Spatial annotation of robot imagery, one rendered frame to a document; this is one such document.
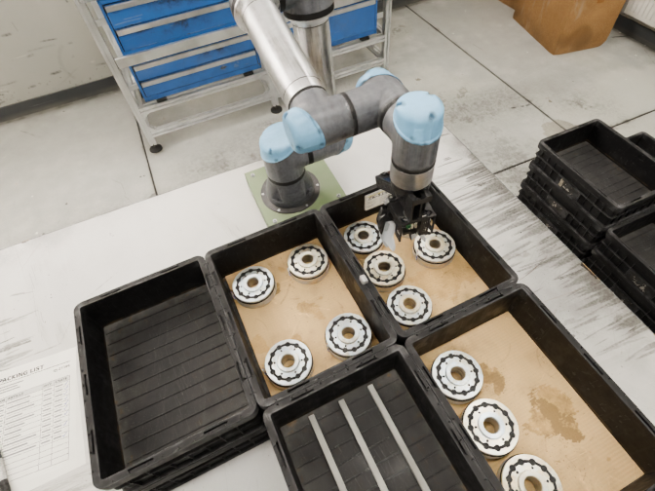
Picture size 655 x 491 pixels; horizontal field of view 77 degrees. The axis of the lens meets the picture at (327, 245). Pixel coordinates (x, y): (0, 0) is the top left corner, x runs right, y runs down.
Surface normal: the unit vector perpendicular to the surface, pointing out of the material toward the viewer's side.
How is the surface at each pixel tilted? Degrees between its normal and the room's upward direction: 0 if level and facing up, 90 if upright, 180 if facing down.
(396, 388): 0
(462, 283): 0
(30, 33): 90
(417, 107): 0
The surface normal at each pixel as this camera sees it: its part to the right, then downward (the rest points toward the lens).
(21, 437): -0.07, -0.58
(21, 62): 0.40, 0.73
